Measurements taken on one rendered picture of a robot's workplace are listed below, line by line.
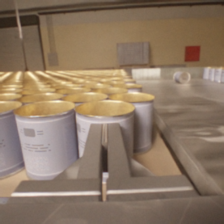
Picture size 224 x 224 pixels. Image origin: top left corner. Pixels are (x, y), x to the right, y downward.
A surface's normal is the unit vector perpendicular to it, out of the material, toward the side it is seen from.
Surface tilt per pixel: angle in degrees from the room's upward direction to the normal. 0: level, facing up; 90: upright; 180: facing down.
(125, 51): 89
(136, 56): 89
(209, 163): 0
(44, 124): 90
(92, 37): 90
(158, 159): 2
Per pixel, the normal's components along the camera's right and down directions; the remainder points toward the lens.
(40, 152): 0.00, 0.29
